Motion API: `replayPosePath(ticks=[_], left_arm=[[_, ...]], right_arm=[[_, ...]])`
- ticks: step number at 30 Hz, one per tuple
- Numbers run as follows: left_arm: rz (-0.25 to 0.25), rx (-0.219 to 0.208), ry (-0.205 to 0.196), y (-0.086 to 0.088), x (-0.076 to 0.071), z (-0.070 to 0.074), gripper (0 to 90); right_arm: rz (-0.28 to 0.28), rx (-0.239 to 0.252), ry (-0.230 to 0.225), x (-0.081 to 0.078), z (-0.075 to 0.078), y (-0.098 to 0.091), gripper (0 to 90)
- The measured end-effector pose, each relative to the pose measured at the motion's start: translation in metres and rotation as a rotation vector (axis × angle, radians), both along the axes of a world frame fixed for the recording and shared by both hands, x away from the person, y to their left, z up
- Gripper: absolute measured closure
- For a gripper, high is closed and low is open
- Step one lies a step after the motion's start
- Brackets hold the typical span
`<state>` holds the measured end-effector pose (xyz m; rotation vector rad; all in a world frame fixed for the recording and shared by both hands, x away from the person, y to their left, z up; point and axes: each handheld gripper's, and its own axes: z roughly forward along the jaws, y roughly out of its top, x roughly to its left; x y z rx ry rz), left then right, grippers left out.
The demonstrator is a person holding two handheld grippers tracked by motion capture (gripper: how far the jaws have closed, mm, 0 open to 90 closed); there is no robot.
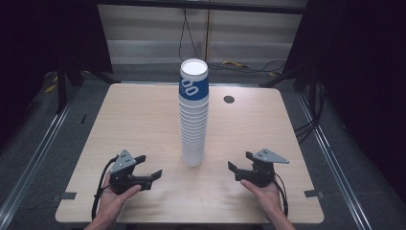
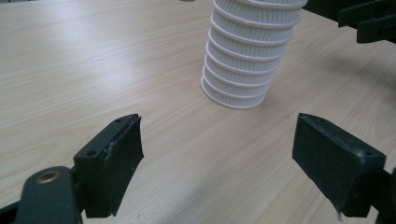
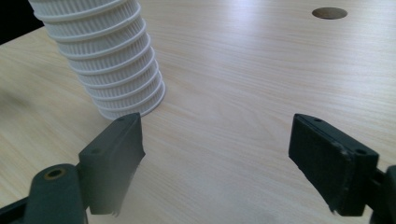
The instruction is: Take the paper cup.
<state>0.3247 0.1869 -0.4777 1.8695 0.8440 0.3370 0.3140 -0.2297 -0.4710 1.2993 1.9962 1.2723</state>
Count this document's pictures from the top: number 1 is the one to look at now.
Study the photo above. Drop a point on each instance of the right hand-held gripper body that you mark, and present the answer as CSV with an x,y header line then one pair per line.
x,y
263,166

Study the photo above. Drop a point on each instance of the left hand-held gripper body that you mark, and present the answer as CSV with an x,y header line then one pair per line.
x,y
123,164

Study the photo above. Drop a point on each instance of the stack of white paper cups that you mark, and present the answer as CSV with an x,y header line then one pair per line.
x,y
192,134

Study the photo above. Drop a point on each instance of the person's right hand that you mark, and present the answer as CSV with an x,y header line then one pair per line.
x,y
266,196

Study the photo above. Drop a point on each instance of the person's left hand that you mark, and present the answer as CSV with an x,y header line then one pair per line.
x,y
110,199

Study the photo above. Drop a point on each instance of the grey tape piece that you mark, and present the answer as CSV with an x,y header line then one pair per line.
x,y
313,193
68,195

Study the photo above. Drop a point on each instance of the round dark table grommet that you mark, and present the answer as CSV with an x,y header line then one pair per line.
x,y
229,99

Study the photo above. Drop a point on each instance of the black metal stand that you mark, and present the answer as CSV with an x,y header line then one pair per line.
x,y
61,89
287,75

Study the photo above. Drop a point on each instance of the yellow floor tape strip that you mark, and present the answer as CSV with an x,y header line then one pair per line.
x,y
50,88
235,64

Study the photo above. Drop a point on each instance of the black curtain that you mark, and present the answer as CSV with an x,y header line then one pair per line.
x,y
38,41
360,80

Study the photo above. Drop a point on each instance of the black crossbar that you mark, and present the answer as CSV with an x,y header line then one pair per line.
x,y
198,5

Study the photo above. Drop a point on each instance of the metal floor rail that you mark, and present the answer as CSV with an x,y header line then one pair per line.
x,y
35,156
332,156

